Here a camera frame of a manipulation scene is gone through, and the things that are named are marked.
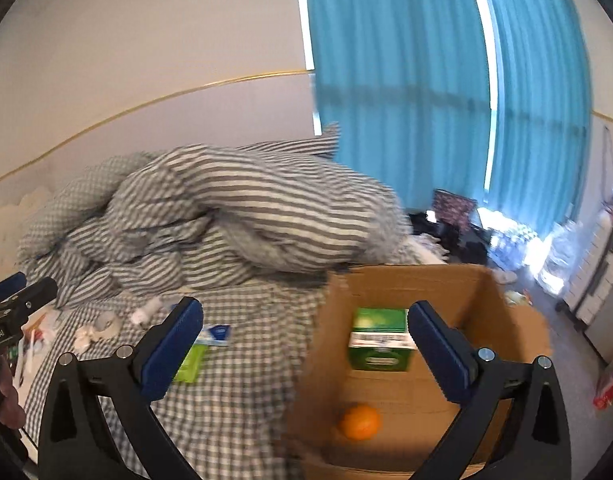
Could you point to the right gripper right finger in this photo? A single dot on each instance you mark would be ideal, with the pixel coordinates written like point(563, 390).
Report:
point(534, 442)

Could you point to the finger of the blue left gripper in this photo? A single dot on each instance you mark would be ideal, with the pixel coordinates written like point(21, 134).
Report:
point(9, 286)

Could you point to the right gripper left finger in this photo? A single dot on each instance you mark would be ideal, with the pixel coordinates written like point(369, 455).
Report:
point(75, 439)

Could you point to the white tissue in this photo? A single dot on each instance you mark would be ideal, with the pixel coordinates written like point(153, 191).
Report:
point(83, 338)

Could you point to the white tape roll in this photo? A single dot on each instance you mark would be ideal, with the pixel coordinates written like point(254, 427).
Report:
point(106, 326)

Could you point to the white plastic tube fitting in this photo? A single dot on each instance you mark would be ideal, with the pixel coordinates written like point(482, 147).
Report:
point(142, 315)

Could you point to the blue tissue pack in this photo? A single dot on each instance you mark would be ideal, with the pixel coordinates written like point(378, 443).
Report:
point(215, 335)

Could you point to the person left hand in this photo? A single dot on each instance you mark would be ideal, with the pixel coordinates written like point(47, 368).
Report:
point(12, 415)

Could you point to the grey checked duvet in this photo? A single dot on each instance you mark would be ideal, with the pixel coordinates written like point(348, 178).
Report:
point(203, 217)

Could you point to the checked bed sheet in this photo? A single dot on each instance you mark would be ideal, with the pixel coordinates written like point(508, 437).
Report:
point(227, 423)

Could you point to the orange fruit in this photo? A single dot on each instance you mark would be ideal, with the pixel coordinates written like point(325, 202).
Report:
point(359, 422)

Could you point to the green medicine box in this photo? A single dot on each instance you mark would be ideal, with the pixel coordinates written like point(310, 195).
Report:
point(380, 340)

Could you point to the white suitcase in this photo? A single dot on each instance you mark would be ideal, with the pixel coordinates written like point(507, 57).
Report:
point(591, 282)

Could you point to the pack of water bottles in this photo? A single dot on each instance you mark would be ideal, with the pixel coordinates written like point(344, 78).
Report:
point(509, 245)

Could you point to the dark floral bag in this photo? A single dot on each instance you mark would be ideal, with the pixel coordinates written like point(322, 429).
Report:
point(453, 209)

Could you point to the blue window curtain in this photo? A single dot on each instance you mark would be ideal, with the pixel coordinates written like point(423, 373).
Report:
point(489, 99)

